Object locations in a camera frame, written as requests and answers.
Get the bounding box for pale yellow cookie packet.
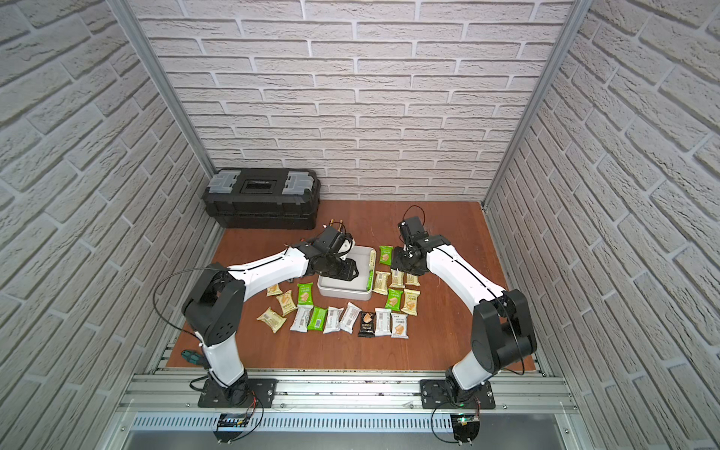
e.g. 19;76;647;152
257;307;287;334
372;271;391;296
266;284;283;297
400;289;421;316
277;290;297;317
404;274;420;287
389;269;405;290

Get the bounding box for grey storage box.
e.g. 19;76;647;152
317;246;372;301

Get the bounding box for black cookie packet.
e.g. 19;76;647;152
358;311;376;339

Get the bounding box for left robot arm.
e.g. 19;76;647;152
182;225;359;389

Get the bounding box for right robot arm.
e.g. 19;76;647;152
391;217;537;391

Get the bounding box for black toolbox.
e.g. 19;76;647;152
202;168;321;230

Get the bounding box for right controller board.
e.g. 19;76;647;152
450;414;481;446

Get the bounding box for controller board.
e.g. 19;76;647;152
214;414;255;444
450;414;481;446

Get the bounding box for left controller board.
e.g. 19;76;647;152
214;414;255;444

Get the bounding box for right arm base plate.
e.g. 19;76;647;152
419;379;496;411

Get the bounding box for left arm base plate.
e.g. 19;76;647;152
198;378;278;409

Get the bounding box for aluminium front rail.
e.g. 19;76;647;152
116;369;579;414

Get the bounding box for aluminium frame post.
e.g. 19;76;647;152
107;0;216;178
480;0;594;209

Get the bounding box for left aluminium frame post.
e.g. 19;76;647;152
107;0;216;178

